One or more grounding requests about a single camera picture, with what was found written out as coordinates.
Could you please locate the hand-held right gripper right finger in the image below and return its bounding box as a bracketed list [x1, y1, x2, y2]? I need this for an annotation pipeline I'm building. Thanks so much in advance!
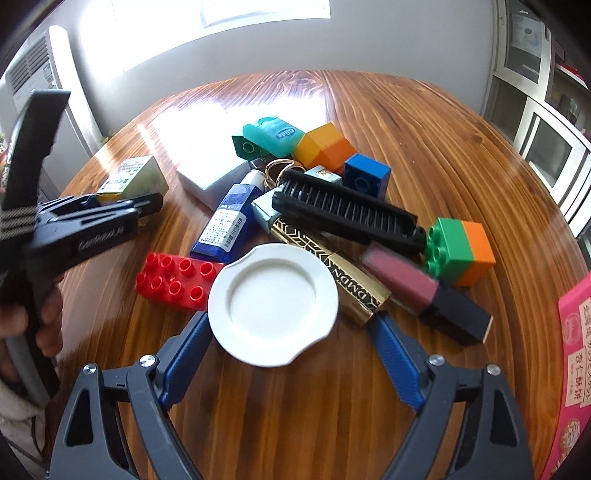
[369, 313, 536, 480]

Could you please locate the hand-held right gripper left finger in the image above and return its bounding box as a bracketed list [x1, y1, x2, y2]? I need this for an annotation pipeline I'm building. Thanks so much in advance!
[48, 311, 213, 480]

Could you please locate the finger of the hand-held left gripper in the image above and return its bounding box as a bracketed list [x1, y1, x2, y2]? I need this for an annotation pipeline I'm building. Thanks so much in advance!
[39, 193, 164, 220]
[23, 208, 141, 274]

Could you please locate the small pale printed carton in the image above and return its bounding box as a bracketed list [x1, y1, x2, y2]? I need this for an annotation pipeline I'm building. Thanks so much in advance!
[95, 155, 169, 204]

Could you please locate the white red-topped carton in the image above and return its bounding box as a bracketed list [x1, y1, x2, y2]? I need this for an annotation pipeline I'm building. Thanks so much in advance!
[176, 152, 252, 209]

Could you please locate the small white plate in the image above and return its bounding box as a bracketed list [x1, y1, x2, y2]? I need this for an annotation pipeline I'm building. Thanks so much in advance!
[208, 243, 340, 368]

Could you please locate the pink green building block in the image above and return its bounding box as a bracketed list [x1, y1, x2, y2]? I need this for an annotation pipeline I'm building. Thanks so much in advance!
[232, 134, 269, 161]

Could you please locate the pink tin box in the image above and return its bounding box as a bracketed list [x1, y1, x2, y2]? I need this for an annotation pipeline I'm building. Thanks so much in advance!
[540, 274, 591, 480]

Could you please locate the blue building block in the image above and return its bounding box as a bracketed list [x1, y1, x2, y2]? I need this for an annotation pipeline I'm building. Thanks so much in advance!
[344, 154, 392, 198]

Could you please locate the person's left forearm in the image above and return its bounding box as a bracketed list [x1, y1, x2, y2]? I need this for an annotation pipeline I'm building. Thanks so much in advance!
[0, 367, 49, 467]

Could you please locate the wooden desktop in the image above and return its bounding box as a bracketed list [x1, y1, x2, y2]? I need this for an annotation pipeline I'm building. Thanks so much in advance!
[44, 69, 587, 480]

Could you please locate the person's left hand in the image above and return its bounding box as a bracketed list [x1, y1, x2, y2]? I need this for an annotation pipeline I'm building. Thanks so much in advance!
[36, 282, 64, 358]

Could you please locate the red building block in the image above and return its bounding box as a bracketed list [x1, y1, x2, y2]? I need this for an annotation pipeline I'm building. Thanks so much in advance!
[135, 252, 225, 311]

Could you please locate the white air conditioner unit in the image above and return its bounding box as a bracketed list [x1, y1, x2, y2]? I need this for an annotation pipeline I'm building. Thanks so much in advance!
[4, 25, 100, 185]

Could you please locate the gold black lipstick box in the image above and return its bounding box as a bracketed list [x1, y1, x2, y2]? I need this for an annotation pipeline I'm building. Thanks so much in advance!
[269, 217, 392, 326]

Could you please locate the blue white-capped tube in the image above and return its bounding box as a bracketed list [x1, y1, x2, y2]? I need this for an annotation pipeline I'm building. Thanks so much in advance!
[190, 169, 266, 265]

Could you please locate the pink lip gloss tube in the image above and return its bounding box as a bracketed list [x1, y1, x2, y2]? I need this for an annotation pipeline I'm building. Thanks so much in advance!
[361, 240, 492, 344]

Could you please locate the small teal white box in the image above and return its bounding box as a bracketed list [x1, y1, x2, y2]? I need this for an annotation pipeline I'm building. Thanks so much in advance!
[252, 187, 289, 234]

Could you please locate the green orange building block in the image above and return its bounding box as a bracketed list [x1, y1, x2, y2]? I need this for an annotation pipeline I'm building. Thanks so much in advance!
[422, 217, 496, 288]

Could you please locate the teal floss container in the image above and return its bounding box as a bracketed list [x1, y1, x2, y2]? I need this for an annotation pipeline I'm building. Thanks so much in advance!
[242, 116, 305, 158]

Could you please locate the black comb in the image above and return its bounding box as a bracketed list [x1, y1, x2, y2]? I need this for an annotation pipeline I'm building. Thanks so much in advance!
[271, 170, 428, 254]

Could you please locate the orange yellow building block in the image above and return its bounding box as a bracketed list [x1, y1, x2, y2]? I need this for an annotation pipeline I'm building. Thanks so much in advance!
[294, 122, 357, 175]

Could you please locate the white glass-door cabinet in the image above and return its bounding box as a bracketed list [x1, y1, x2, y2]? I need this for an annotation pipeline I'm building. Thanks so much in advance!
[482, 0, 591, 236]

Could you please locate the white box in cabinet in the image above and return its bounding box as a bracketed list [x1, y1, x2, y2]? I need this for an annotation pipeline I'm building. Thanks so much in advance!
[510, 14, 548, 58]

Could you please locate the gold hoop bracelet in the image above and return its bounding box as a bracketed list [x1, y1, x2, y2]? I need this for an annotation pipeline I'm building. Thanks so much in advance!
[264, 158, 306, 190]

